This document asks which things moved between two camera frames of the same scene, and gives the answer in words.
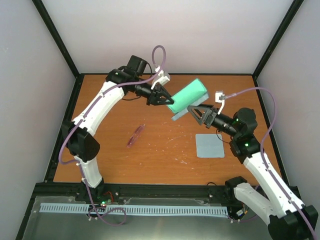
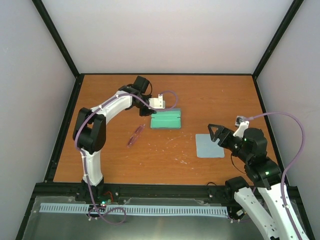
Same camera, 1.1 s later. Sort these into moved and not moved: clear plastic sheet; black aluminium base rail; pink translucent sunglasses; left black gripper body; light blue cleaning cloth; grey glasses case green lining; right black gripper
Moved: right black gripper; left black gripper body; grey glasses case green lining
Not moved: clear plastic sheet; pink translucent sunglasses; black aluminium base rail; light blue cleaning cloth
